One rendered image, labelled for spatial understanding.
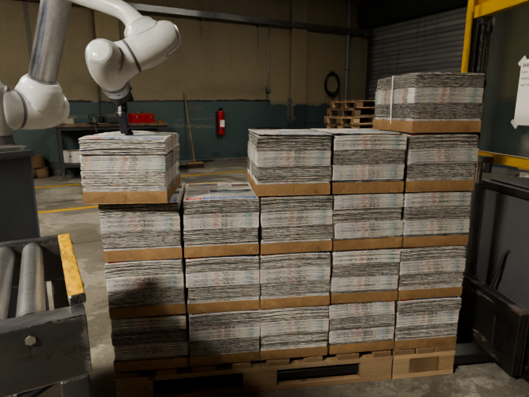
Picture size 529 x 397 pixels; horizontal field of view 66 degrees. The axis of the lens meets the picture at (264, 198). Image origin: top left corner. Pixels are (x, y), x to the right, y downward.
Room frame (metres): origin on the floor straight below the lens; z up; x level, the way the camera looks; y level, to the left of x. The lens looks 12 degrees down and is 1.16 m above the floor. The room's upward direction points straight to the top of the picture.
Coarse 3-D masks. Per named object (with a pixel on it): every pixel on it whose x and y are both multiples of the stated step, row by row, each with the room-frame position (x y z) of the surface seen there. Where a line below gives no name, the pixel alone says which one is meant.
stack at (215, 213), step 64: (192, 192) 1.61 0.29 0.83; (256, 256) 1.51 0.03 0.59; (320, 256) 1.53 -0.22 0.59; (384, 256) 1.57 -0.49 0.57; (128, 320) 1.44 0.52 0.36; (192, 320) 1.46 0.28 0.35; (256, 320) 1.50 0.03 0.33; (320, 320) 1.53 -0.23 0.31; (384, 320) 1.57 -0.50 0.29; (128, 384) 1.43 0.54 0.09; (256, 384) 1.50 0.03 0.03; (320, 384) 1.54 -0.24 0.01
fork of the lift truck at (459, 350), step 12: (456, 348) 1.70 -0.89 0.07; (468, 348) 1.70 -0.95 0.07; (480, 348) 1.70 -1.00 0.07; (264, 360) 1.61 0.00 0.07; (456, 360) 1.64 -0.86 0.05; (468, 360) 1.65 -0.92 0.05; (480, 360) 1.66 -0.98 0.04; (288, 372) 1.54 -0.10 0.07; (300, 372) 1.54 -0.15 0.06; (312, 372) 1.55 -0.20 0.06; (324, 372) 1.56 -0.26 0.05; (336, 372) 1.56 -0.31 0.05; (348, 372) 1.57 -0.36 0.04
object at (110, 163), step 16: (80, 144) 1.37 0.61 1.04; (96, 144) 1.37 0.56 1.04; (112, 144) 1.37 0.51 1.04; (128, 144) 1.38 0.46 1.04; (144, 144) 1.38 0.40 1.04; (160, 144) 1.39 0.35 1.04; (80, 160) 1.37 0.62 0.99; (96, 160) 1.38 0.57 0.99; (112, 160) 1.38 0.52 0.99; (128, 160) 1.39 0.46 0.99; (144, 160) 1.39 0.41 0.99; (160, 160) 1.39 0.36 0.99; (96, 176) 1.38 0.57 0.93; (112, 176) 1.38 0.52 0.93; (128, 176) 1.39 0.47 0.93; (144, 176) 1.39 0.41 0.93; (160, 176) 1.39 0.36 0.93
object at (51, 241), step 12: (12, 240) 1.08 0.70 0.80; (24, 240) 1.08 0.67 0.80; (36, 240) 1.08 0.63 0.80; (48, 240) 1.09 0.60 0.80; (48, 252) 1.08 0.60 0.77; (60, 252) 1.10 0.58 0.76; (48, 264) 1.08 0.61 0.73; (60, 264) 1.10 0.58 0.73; (48, 276) 1.08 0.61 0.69; (60, 276) 1.09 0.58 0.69
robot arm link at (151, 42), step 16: (80, 0) 1.35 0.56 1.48; (96, 0) 1.34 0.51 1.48; (112, 0) 1.35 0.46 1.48; (128, 16) 1.33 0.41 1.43; (144, 16) 1.31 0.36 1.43; (128, 32) 1.28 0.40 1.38; (144, 32) 1.28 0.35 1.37; (160, 32) 1.28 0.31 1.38; (176, 32) 1.32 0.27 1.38; (144, 48) 1.26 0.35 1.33; (160, 48) 1.28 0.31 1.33; (176, 48) 1.33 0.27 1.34; (144, 64) 1.28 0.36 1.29
